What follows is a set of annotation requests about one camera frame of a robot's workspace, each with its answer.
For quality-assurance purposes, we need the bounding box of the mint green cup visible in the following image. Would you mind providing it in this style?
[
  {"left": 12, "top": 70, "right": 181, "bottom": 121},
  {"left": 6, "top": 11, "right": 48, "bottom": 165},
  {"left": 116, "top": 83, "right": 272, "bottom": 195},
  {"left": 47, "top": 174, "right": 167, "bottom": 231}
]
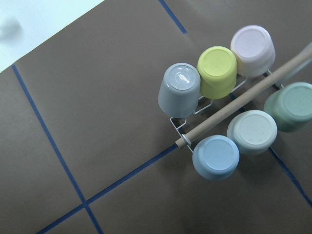
[{"left": 263, "top": 82, "right": 312, "bottom": 132}]

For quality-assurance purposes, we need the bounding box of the grey cup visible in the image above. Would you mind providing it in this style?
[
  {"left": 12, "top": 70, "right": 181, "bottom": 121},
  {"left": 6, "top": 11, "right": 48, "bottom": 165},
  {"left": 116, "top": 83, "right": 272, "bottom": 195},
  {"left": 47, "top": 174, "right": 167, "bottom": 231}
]
[{"left": 158, "top": 63, "right": 201, "bottom": 118}]

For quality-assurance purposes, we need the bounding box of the blue cup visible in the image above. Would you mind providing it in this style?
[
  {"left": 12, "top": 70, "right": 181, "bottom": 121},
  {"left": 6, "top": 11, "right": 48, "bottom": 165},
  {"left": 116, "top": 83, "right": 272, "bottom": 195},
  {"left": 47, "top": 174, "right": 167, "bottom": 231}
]
[{"left": 192, "top": 135, "right": 239, "bottom": 180}]

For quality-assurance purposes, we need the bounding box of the yellow cup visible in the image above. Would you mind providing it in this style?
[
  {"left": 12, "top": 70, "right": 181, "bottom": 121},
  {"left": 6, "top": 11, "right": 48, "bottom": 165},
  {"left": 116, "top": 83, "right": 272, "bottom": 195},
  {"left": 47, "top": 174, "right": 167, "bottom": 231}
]
[{"left": 197, "top": 46, "right": 237, "bottom": 99}]

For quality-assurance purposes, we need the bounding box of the beige cup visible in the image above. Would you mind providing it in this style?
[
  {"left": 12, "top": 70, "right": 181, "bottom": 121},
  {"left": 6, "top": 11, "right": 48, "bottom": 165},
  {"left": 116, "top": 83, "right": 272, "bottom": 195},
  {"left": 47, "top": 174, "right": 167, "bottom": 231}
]
[{"left": 227, "top": 110, "right": 277, "bottom": 156}]

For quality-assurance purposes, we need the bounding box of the pink cup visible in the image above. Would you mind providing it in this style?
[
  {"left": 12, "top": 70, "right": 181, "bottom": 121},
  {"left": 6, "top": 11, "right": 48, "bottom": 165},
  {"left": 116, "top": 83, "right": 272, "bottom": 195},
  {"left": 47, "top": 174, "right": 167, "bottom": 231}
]
[{"left": 230, "top": 25, "right": 275, "bottom": 78}]

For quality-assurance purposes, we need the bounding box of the white wire cup rack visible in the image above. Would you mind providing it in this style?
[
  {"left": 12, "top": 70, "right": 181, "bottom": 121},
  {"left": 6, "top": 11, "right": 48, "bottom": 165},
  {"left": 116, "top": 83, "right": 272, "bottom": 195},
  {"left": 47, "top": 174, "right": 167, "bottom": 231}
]
[{"left": 172, "top": 43, "right": 312, "bottom": 149}]

